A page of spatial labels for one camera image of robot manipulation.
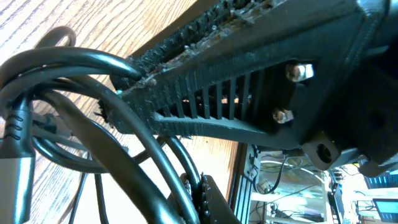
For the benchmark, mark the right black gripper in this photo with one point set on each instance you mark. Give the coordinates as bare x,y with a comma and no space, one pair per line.
363,125

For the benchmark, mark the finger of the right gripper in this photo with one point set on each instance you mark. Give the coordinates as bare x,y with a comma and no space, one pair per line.
309,71
172,64

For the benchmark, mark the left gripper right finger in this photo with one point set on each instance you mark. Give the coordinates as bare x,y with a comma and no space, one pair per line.
214,209

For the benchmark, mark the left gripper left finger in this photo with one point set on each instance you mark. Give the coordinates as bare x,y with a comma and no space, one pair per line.
183,200

